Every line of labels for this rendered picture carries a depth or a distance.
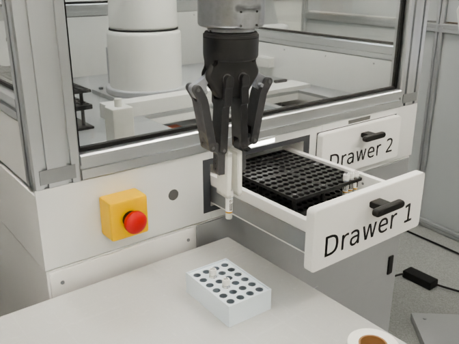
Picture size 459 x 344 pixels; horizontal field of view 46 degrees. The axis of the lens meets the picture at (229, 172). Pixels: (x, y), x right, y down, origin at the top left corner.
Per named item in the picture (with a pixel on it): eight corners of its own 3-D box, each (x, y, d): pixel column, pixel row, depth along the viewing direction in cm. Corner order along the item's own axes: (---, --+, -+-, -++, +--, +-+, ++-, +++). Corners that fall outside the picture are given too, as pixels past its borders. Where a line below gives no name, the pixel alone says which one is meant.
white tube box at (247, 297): (270, 308, 88) (271, 289, 87) (229, 327, 83) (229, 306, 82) (226, 276, 97) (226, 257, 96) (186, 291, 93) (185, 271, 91)
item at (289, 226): (406, 217, 103) (410, 188, 101) (310, 258, 89) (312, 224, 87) (267, 162, 133) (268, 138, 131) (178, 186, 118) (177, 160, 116)
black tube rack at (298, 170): (359, 207, 107) (362, 177, 105) (294, 232, 97) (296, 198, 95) (282, 176, 123) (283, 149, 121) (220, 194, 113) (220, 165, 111)
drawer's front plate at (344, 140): (397, 156, 142) (401, 115, 138) (320, 180, 126) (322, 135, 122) (391, 154, 144) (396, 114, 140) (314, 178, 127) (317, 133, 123)
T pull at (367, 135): (386, 137, 131) (386, 132, 130) (365, 142, 126) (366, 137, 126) (373, 134, 133) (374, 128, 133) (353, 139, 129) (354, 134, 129)
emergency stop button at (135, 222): (149, 231, 93) (148, 210, 91) (128, 238, 91) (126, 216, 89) (141, 225, 95) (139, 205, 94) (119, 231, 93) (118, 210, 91)
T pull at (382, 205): (405, 207, 92) (406, 199, 91) (376, 218, 88) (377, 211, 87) (387, 201, 95) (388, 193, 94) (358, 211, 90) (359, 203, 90)
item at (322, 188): (361, 180, 105) (362, 177, 105) (296, 202, 95) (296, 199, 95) (354, 177, 106) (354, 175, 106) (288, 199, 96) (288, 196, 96)
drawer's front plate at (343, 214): (418, 225, 103) (425, 171, 100) (311, 274, 87) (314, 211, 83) (410, 222, 105) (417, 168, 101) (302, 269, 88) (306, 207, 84)
